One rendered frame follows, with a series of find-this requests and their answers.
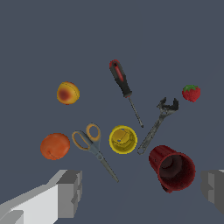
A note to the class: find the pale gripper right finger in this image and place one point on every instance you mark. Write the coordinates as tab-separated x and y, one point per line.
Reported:
214	186

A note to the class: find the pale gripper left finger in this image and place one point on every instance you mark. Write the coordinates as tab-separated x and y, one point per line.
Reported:
49	198

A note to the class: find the dark red cup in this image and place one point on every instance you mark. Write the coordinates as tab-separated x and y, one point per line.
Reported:
172	169

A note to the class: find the orange fruit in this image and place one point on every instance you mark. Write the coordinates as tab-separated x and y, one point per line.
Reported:
54	146

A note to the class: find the grey adjustable wrench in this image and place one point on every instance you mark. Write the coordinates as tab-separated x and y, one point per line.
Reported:
159	121

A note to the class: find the yellow cup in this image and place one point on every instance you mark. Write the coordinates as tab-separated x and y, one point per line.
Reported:
123	139

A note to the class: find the red strawberry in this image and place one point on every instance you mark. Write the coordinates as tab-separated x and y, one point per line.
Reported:
191	93

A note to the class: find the yellow red peach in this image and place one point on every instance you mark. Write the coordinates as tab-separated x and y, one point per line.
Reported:
68	93

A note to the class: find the red black screwdriver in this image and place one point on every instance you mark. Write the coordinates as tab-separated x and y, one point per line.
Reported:
120	78

